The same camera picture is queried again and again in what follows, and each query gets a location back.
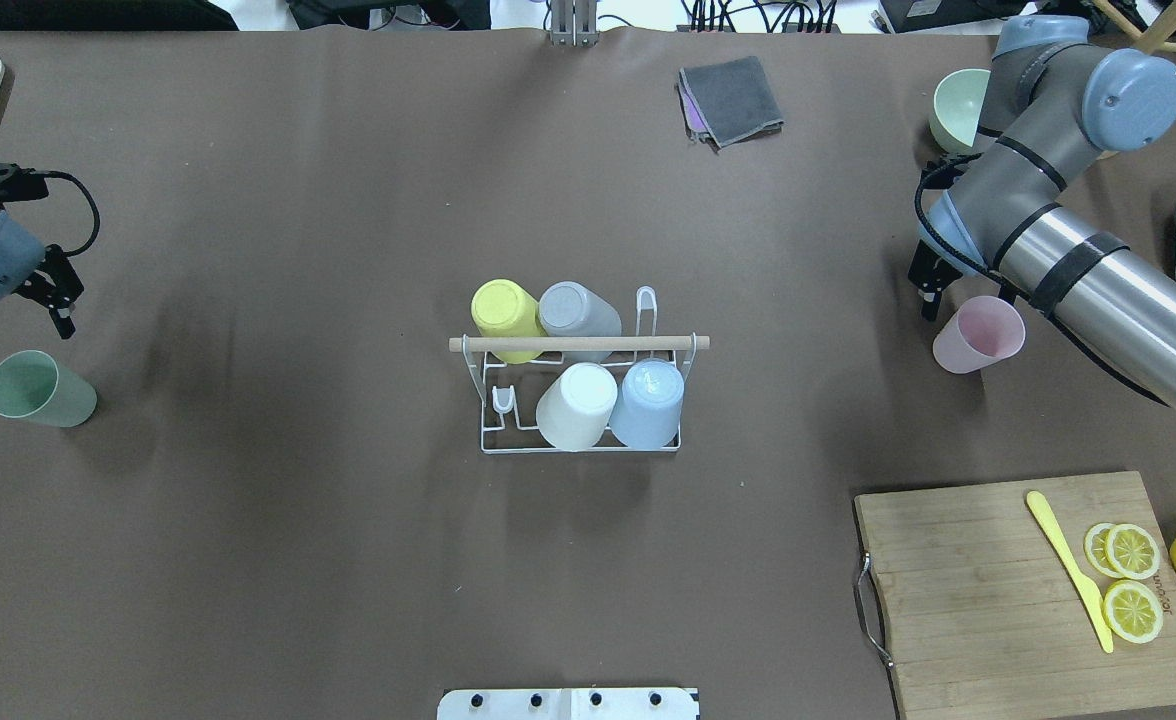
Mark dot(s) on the blue cup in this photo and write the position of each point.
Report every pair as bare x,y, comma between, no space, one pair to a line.
647,412

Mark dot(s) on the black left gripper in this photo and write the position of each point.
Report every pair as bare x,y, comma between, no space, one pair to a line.
44,284

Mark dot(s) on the wooden cutting board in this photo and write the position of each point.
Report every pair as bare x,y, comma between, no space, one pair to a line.
980,619

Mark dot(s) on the grey cup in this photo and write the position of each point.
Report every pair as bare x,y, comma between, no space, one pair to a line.
568,309

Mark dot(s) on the white cup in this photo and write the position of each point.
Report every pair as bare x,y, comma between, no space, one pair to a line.
573,413

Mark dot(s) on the white wire cup holder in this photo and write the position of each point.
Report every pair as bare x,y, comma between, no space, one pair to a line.
561,373

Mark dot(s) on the pink cup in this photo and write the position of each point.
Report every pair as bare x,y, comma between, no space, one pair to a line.
984,331

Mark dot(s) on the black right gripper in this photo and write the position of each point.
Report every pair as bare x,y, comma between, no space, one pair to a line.
927,279

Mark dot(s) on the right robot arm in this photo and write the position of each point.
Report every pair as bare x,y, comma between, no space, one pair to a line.
1055,104

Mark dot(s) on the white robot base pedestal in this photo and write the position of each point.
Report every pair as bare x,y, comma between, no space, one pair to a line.
571,703

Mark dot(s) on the yellow cup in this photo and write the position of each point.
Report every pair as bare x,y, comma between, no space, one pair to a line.
501,308

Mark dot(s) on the green bowl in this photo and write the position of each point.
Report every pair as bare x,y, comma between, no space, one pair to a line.
955,109

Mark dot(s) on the aluminium frame post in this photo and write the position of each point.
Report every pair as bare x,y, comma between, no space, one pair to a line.
572,23

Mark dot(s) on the yellow plastic knife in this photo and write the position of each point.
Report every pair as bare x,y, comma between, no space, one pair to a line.
1086,588

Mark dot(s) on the lemon slice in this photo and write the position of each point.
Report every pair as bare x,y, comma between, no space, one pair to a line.
1133,611
1132,551
1094,545

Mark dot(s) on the grey folded cloth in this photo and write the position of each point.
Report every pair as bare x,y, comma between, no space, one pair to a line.
729,102

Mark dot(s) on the green cup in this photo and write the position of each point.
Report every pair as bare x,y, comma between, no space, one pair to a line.
35,387

